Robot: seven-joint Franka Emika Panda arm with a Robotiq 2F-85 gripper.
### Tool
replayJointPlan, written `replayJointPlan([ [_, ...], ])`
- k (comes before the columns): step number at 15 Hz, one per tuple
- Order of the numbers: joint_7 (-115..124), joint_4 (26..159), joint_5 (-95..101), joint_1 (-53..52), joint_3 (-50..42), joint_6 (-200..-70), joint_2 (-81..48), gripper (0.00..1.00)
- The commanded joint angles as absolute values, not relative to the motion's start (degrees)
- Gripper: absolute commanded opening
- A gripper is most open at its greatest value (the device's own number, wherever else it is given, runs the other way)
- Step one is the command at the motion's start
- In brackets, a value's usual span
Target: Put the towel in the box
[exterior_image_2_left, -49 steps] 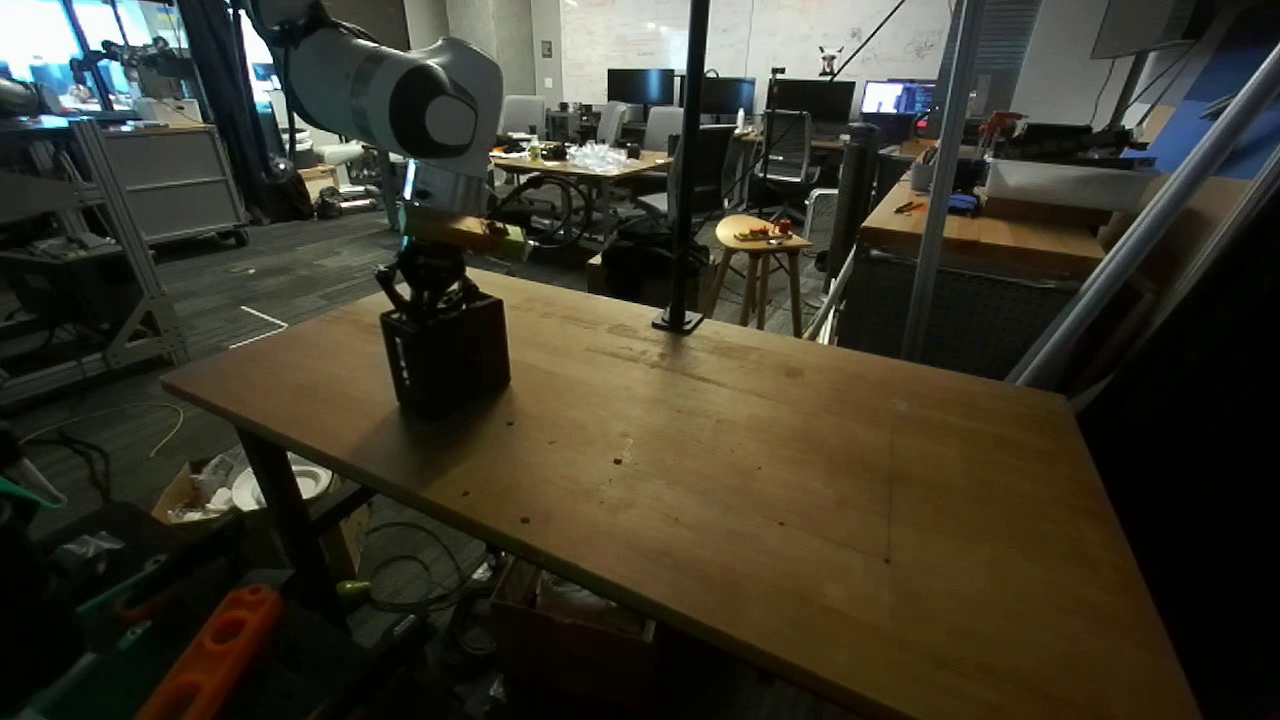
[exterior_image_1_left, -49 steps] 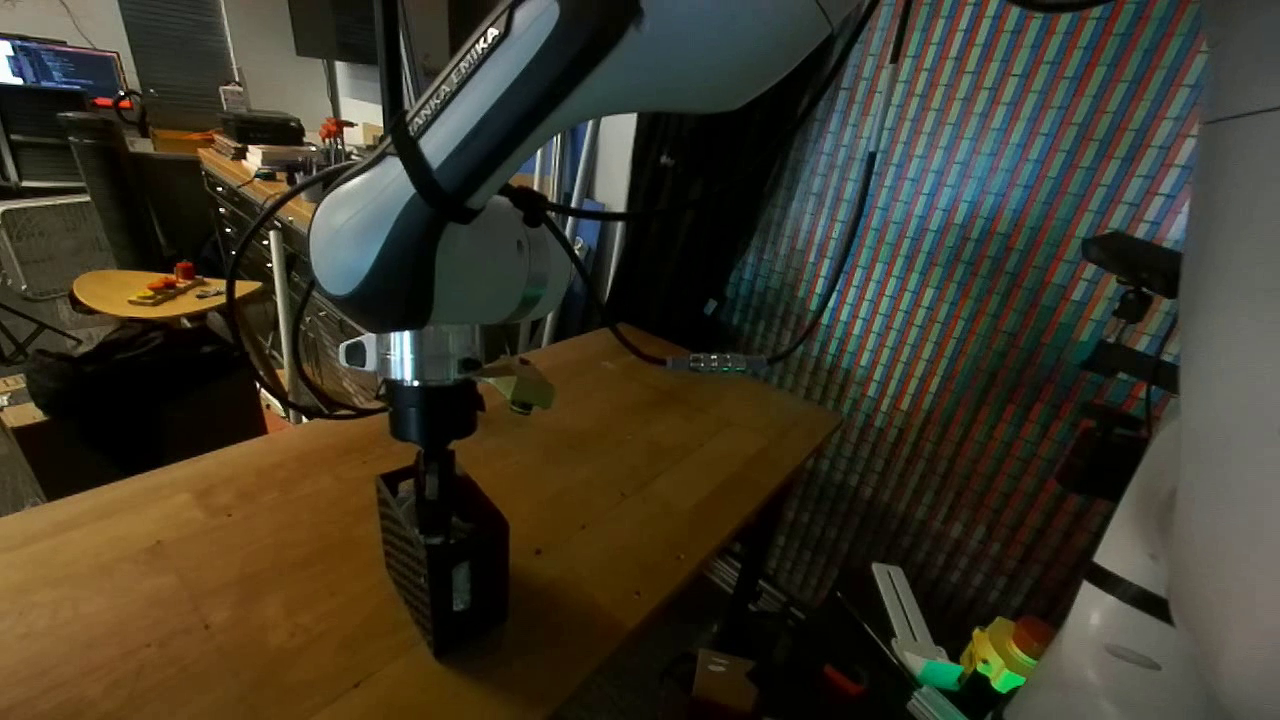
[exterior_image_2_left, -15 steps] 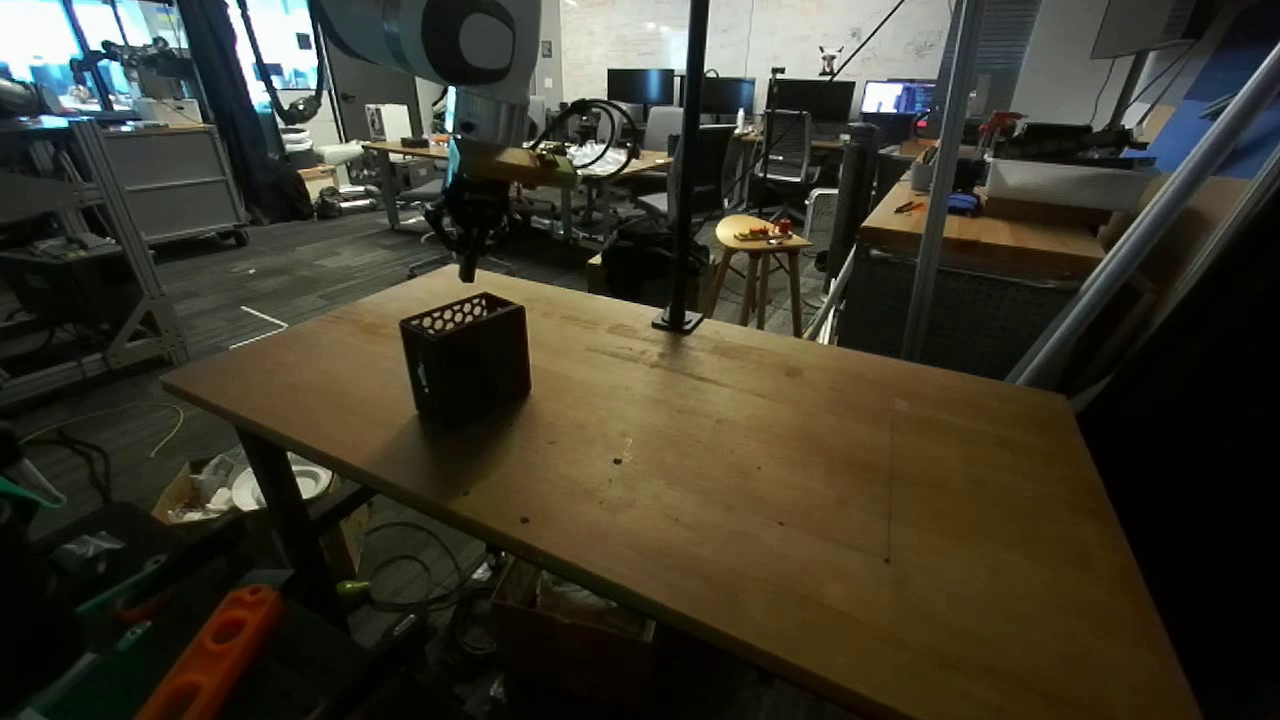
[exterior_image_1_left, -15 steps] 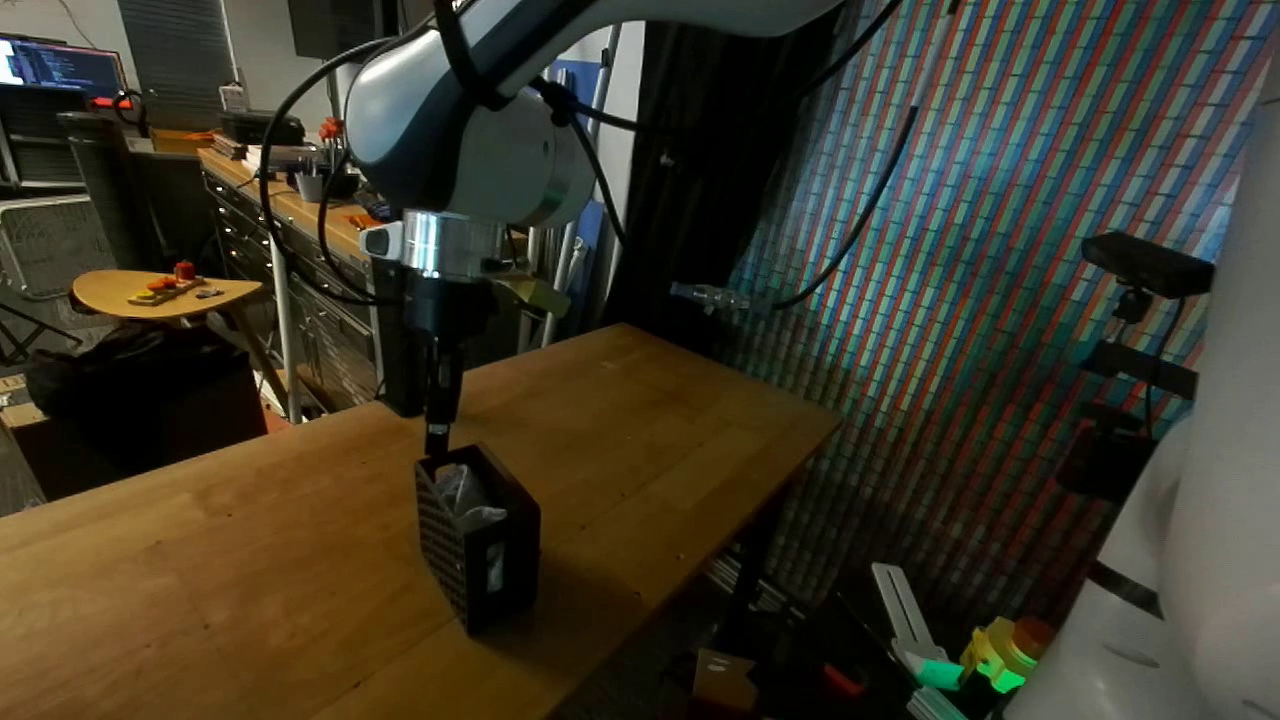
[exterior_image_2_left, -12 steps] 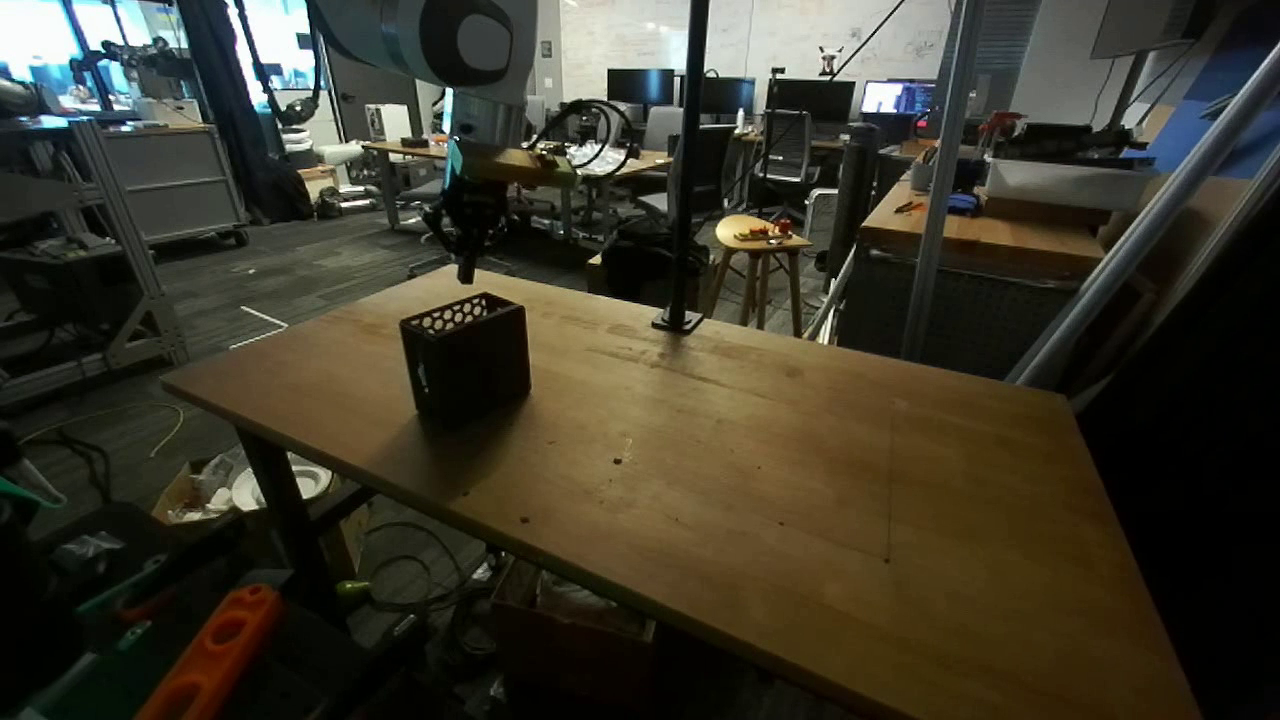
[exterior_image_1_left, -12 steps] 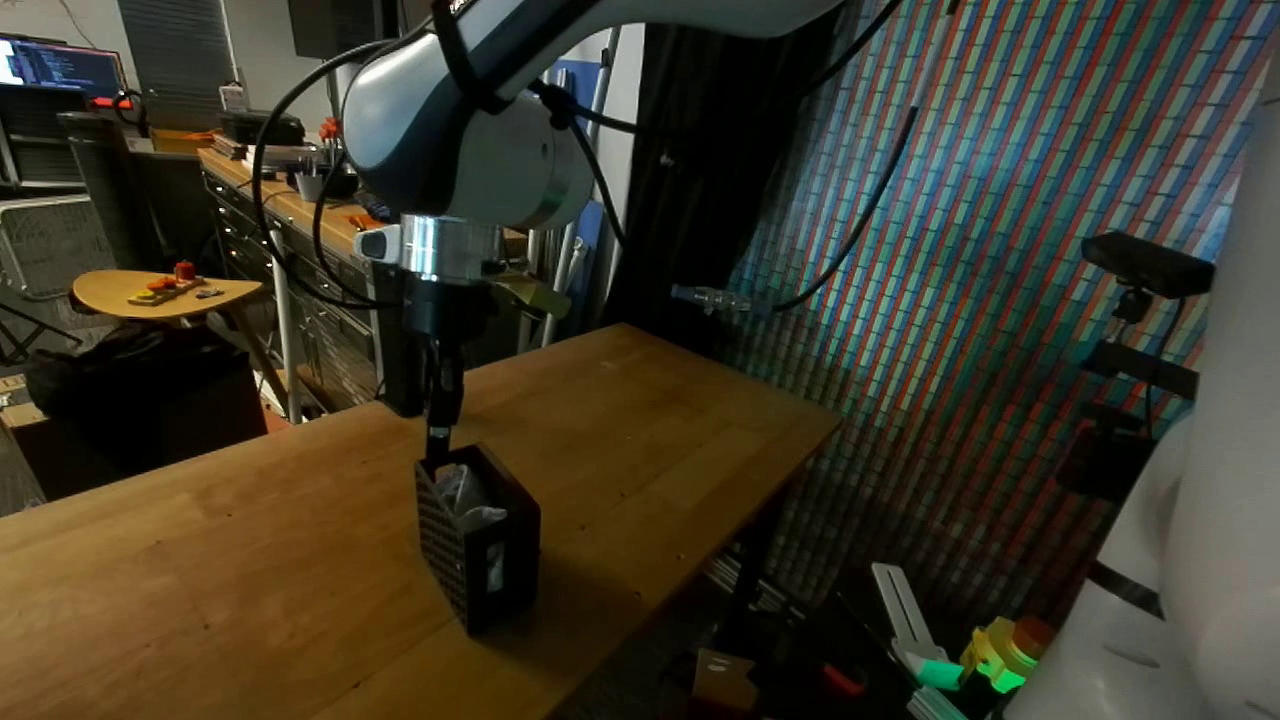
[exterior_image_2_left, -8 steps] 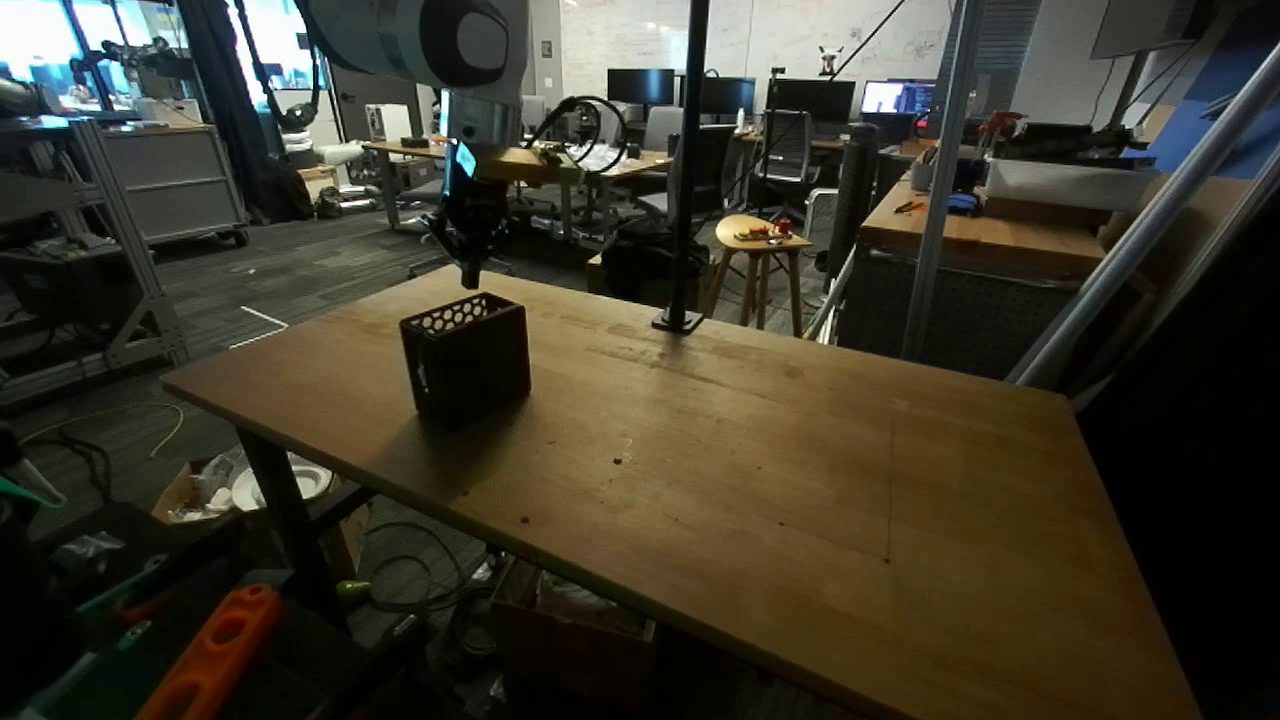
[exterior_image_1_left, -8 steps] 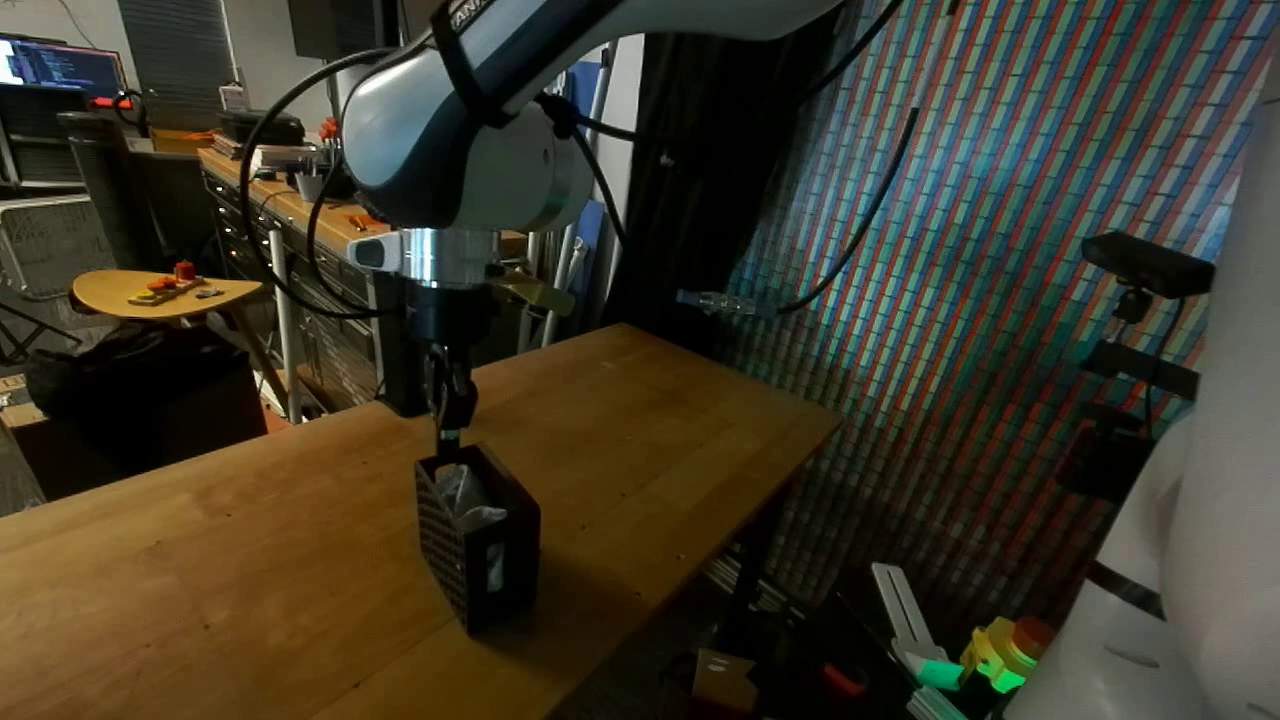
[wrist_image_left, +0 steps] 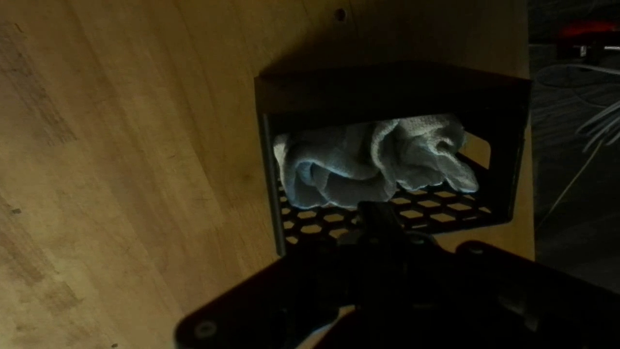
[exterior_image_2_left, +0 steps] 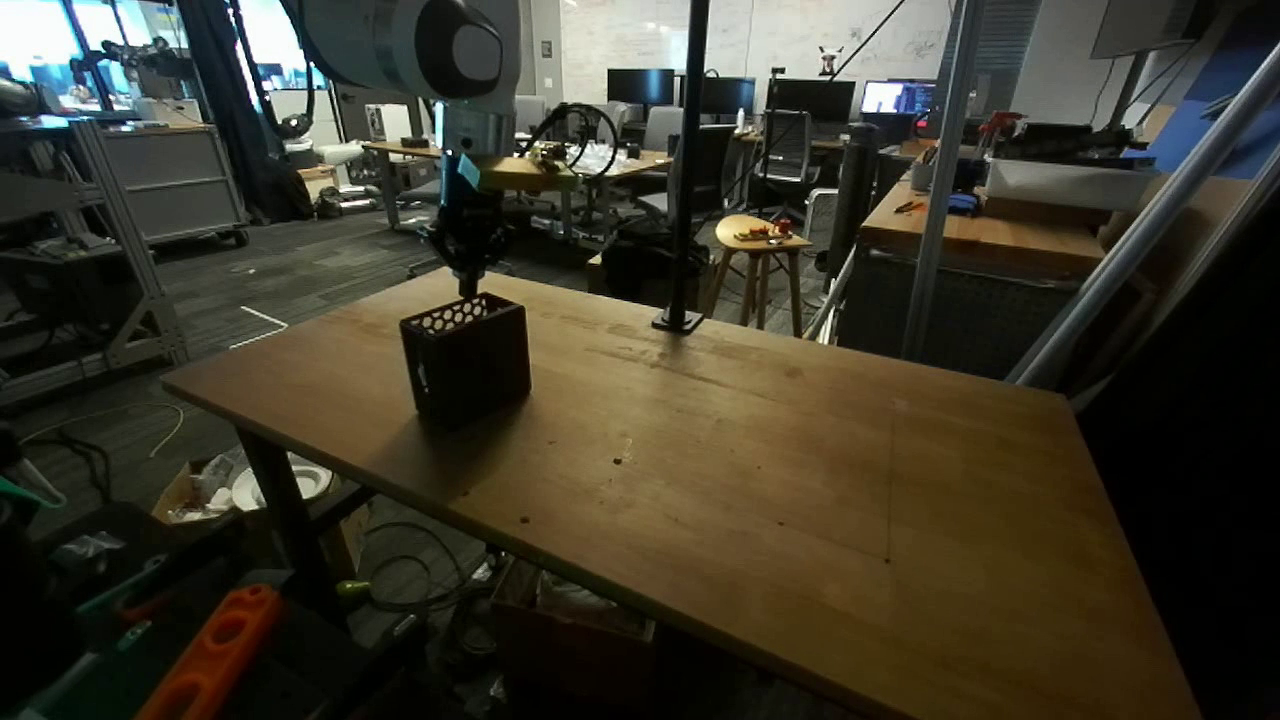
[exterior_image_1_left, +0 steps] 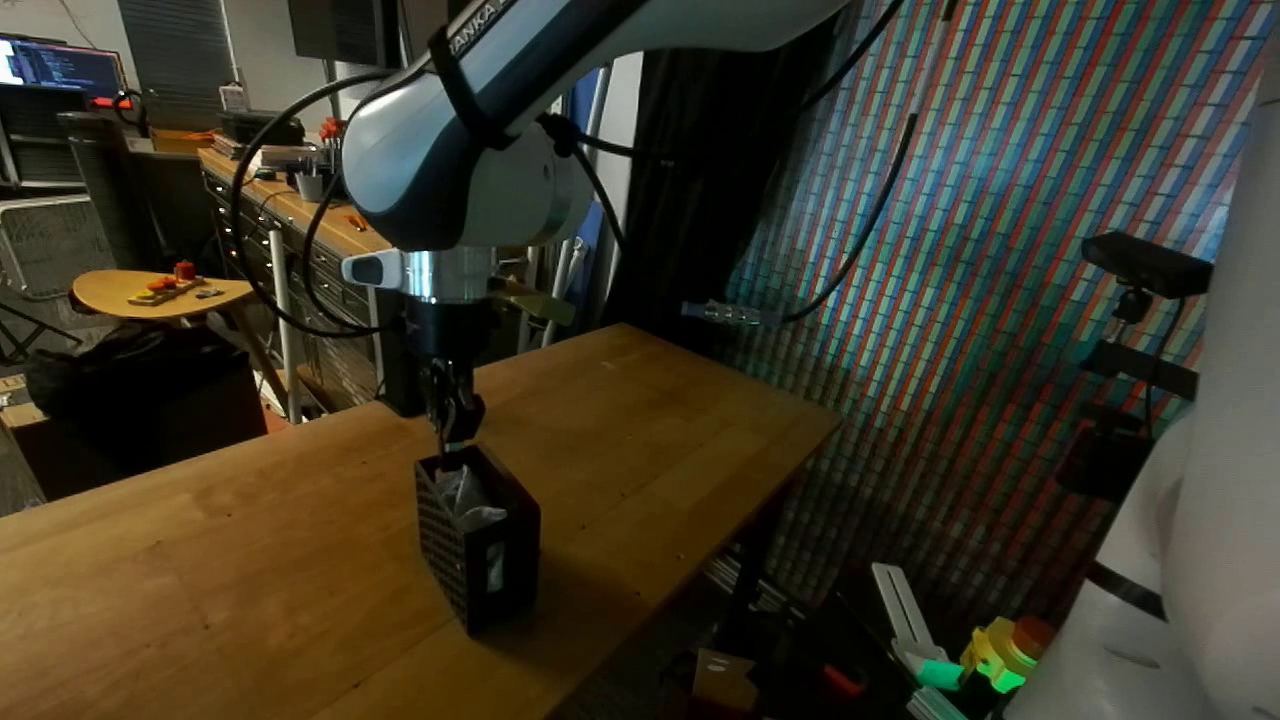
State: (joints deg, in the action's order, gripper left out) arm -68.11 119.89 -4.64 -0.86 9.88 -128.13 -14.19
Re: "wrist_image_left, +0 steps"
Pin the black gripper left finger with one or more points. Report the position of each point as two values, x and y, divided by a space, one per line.
284 296

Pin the light blue towel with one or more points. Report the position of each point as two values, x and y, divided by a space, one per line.
362 161

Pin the black plastic box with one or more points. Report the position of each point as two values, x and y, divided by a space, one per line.
389 89

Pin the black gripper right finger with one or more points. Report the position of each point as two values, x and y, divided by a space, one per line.
505 296

